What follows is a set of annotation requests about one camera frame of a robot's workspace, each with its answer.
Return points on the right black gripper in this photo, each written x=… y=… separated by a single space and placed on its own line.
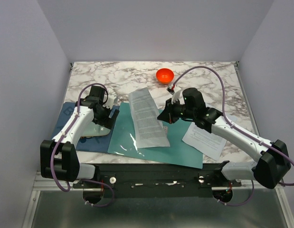
x=167 y=115

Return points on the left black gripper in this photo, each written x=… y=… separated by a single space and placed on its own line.
x=107 y=122

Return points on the single printed paper sheet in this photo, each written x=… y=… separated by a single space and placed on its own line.
x=149 y=131

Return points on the teal file folder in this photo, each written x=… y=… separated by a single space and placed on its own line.
x=179 y=153

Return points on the printed white paper sheets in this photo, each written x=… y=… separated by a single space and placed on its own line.
x=208 y=144

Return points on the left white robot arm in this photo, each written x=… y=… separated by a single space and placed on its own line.
x=58 y=157

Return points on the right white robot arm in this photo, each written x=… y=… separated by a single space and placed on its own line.
x=270 y=159

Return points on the pale green divided plate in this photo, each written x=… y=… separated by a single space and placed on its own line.
x=95 y=130

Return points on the blue lettered placemat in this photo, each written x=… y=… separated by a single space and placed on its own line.
x=92 y=144

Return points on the orange plastic bowl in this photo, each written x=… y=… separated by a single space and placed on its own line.
x=165 y=75

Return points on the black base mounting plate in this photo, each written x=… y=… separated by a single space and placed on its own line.
x=157 y=180

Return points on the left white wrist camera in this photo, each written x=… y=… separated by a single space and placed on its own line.
x=111 y=101

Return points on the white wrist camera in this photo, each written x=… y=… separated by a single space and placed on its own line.
x=175 y=91
x=111 y=101

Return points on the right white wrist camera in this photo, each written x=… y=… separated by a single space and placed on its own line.
x=175 y=91

